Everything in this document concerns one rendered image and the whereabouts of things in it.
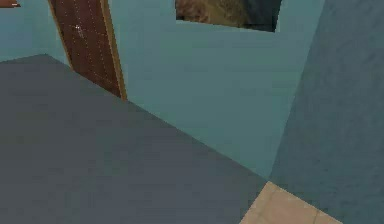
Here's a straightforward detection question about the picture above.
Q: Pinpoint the brown wooden room door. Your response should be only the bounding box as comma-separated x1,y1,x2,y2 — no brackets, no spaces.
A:
47,0,128,102

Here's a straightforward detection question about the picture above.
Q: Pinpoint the brown framed wall picture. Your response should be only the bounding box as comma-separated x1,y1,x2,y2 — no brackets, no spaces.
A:
174,0,283,34

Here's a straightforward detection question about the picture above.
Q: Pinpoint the small brown wall object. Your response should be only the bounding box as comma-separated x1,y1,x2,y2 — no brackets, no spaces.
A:
0,0,22,8

